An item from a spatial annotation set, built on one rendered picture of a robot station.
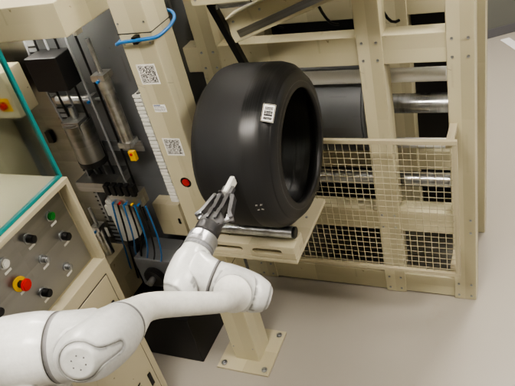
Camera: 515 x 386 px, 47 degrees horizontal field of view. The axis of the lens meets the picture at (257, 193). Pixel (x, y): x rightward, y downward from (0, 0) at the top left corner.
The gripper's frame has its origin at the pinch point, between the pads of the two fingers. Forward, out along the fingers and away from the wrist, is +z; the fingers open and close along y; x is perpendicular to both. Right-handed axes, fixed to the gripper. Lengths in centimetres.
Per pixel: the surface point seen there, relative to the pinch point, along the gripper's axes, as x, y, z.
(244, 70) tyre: -18.7, 2.5, 35.5
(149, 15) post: -43, 28, 32
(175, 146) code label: 4.7, 33.1, 23.8
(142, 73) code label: -24, 36, 28
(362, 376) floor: 126, -21, 10
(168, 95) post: -15.9, 28.8, 26.7
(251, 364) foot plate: 124, 31, 5
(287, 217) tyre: 22.3, -10.7, 9.1
